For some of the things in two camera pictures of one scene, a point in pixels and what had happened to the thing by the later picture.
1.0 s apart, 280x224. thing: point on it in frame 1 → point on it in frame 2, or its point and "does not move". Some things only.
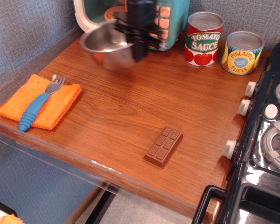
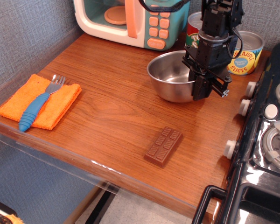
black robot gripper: [138, 24] → [208, 64]
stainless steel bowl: [109, 45] → [170, 77]
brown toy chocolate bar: [163, 147] does not move
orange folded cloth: [15, 108] does not move
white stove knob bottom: [229, 149] does not move
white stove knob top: [250, 89] does not move
